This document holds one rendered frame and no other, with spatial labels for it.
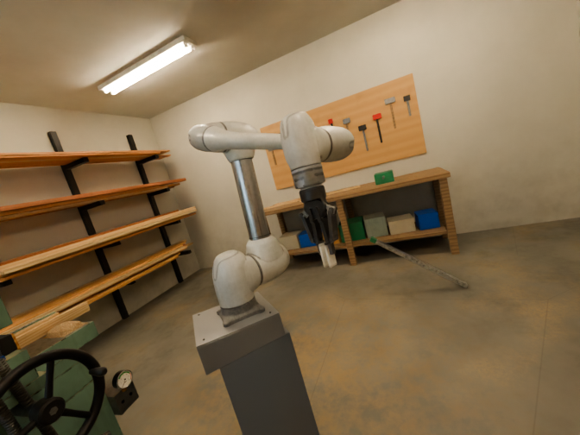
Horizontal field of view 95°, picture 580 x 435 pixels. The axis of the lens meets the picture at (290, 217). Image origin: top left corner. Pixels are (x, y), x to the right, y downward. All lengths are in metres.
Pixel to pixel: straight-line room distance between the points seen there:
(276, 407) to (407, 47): 3.53
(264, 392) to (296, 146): 0.98
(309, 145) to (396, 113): 2.90
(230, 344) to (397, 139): 3.01
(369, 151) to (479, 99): 1.22
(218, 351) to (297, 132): 0.84
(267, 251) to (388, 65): 2.93
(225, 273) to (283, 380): 0.51
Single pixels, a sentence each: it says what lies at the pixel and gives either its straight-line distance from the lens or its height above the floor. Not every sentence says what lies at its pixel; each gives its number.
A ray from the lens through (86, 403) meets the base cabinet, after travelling 1.33.
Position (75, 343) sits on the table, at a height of 0.86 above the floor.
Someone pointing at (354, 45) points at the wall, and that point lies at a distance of 3.80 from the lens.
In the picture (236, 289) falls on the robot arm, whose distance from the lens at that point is 1.15.
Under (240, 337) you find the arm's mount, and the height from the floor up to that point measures 0.68.
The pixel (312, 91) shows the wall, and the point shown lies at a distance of 3.79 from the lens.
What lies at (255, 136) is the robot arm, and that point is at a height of 1.39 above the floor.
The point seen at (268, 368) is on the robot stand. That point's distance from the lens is 1.25.
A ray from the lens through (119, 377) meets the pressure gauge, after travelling 1.30.
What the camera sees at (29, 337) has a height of 0.92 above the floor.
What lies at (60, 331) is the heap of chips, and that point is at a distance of 1.28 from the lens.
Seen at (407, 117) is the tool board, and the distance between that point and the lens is 3.59.
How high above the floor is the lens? 1.23
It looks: 9 degrees down
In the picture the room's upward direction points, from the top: 15 degrees counter-clockwise
